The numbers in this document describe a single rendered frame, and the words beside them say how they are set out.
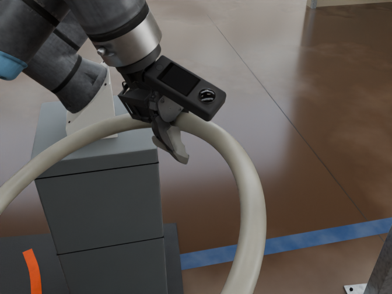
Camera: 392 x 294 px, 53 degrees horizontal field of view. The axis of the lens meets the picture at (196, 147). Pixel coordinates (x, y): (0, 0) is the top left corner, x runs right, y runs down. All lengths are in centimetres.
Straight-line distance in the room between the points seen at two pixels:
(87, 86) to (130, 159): 27
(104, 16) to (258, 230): 31
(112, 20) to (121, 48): 4
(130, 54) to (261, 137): 239
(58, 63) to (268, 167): 168
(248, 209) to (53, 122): 112
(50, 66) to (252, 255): 98
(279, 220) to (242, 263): 184
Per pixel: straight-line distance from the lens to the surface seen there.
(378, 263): 186
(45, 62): 128
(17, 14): 61
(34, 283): 207
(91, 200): 141
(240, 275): 43
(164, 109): 59
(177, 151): 64
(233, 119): 306
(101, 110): 130
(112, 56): 54
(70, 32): 128
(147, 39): 54
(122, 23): 52
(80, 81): 130
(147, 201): 143
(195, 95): 55
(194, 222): 221
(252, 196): 47
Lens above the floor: 160
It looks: 36 degrees down
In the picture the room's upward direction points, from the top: straight up
